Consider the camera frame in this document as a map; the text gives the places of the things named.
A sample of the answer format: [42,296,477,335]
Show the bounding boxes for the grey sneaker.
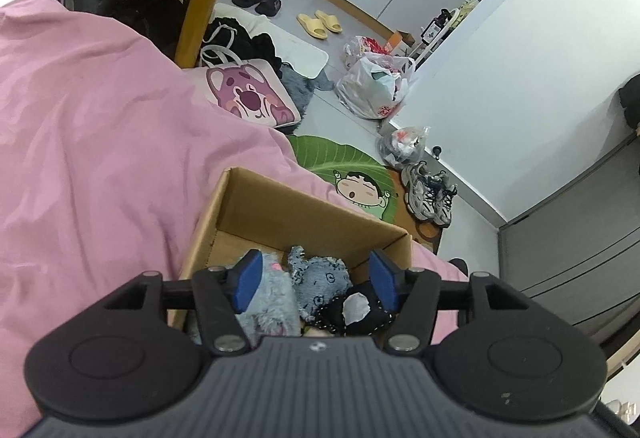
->
[427,172,458,228]
[400,161,436,221]

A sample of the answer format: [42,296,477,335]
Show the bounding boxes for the grey wardrobe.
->
[499,140,639,354]

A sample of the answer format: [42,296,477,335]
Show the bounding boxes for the spray bottle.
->
[421,9,451,45]

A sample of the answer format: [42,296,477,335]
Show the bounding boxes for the clear small trash bag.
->
[378,126,430,170]

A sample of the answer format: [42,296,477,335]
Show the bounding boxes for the white plastic shopping bag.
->
[334,36,416,120]

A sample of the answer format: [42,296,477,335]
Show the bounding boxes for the black slipper right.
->
[255,0,282,18]

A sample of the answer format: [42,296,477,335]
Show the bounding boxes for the green leaf cartoon rug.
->
[288,135,442,254]

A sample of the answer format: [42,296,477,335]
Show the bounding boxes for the yellow slipper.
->
[296,13,328,40]
[314,10,343,34]

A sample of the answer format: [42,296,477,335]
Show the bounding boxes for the yellow slipper left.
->
[296,13,328,40]

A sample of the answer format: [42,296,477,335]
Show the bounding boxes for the white floor mat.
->
[212,2,329,80]

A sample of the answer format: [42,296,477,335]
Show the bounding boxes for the black clothes on floor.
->
[198,18,282,77]

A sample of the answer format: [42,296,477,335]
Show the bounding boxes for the grey sneaker right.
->
[427,172,458,228]

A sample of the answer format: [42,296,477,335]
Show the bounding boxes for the black fuzzy patch toy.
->
[314,281,394,336]

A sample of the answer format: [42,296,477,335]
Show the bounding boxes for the cardboard box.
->
[167,166,414,338]

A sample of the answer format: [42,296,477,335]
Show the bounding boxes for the grey plush mouse toy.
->
[236,251,300,347]

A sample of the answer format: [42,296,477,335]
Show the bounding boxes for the yellow slipper right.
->
[314,10,343,34]

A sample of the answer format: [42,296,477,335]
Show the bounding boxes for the grey sneaker left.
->
[400,161,436,221]

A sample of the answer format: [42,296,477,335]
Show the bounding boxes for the pink bear laptop bag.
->
[186,60,302,128]

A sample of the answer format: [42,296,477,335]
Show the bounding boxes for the hanging dark jackets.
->
[618,74,640,129]

